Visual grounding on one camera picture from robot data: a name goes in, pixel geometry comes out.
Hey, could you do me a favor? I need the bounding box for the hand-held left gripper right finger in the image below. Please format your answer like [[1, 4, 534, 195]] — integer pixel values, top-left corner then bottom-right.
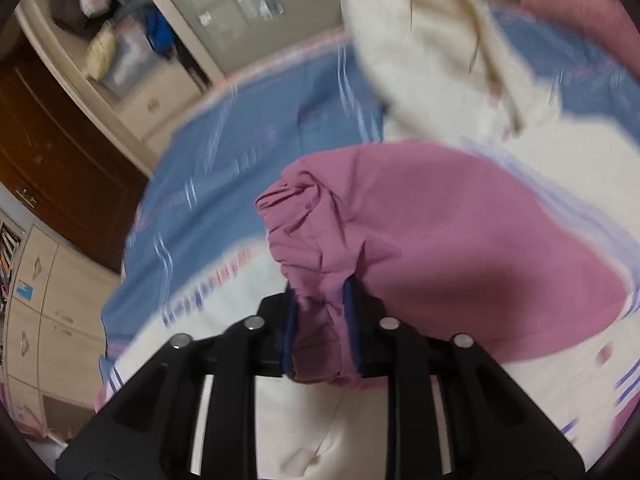
[[342, 277, 586, 480]]

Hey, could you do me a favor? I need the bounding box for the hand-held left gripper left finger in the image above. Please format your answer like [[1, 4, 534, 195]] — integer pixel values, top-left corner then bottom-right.
[[56, 292, 301, 480]]

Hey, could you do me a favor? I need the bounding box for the pink garment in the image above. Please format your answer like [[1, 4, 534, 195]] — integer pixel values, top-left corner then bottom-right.
[[255, 141, 632, 388]]

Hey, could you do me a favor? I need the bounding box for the blue plaid bed sheet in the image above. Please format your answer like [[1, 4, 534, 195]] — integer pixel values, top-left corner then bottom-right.
[[95, 2, 640, 480]]

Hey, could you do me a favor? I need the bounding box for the light wooden cabinet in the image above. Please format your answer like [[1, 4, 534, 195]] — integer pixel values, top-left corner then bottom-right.
[[0, 222, 123, 441]]

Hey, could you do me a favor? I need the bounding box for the brown wooden door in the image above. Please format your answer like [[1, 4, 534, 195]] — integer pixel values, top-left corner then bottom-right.
[[0, 45, 151, 273]]

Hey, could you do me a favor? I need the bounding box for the cream garment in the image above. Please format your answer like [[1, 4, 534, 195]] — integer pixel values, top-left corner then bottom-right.
[[340, 0, 563, 141]]

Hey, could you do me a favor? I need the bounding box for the wardrobe with glass sliding doors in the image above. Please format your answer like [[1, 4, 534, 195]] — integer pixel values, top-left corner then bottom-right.
[[15, 0, 351, 176]]

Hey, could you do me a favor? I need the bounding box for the clear storage box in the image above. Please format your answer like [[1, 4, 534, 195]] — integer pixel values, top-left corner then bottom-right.
[[100, 22, 166, 98]]

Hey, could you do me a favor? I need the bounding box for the blue bag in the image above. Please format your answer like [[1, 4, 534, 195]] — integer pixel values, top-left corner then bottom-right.
[[145, 10, 176, 56]]

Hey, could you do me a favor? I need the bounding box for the yellow cloth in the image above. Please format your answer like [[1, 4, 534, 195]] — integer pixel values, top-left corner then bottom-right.
[[84, 27, 118, 81]]

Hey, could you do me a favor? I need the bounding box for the pink quilt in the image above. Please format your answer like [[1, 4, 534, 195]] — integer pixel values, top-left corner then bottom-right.
[[520, 0, 636, 61]]

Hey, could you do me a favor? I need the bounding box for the dark brown pillow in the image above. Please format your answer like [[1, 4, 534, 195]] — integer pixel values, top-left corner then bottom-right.
[[50, 0, 87, 31]]

